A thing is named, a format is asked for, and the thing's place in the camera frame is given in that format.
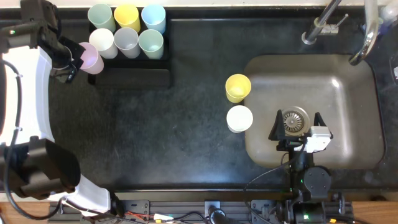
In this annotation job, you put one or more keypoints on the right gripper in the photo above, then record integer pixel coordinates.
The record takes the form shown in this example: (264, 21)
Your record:
(289, 145)

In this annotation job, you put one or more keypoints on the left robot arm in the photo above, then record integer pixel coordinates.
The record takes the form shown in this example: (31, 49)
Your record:
(31, 93)

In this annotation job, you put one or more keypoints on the green cup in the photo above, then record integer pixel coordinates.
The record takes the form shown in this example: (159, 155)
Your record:
(150, 42)
(99, 15)

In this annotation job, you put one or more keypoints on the steel sink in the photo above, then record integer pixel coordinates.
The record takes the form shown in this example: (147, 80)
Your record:
(342, 93)

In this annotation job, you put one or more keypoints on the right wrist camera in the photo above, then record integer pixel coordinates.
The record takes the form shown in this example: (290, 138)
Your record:
(317, 139)

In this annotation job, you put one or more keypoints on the mounting rail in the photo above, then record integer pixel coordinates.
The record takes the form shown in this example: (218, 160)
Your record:
(174, 208)

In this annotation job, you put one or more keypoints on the steel tap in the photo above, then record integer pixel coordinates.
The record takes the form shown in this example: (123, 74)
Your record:
(371, 31)

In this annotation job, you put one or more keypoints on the white cup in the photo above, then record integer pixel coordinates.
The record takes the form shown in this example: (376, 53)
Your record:
(101, 40)
(239, 118)

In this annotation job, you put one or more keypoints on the pink cup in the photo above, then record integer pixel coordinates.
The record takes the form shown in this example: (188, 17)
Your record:
(93, 62)

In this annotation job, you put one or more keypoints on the black tray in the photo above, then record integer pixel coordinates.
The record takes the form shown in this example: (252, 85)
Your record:
(140, 77)

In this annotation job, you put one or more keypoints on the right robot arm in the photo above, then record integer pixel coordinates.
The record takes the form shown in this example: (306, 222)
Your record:
(315, 180)

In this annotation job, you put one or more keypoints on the blue cup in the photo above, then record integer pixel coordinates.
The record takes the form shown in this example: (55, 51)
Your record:
(153, 15)

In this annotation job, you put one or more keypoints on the yellow cup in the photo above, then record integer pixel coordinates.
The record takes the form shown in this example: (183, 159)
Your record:
(237, 87)
(126, 14)

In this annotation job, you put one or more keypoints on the grey cup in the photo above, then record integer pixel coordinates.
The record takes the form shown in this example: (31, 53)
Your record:
(126, 39)

